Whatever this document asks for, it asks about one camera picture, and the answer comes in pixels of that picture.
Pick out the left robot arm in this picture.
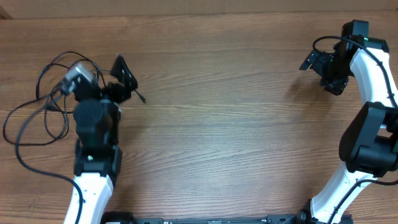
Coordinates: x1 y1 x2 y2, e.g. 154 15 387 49
61 55 137 223

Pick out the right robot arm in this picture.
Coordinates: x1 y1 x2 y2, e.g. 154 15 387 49
286 20 397 223

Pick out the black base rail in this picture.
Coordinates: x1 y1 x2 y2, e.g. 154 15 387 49
100 212 296 224

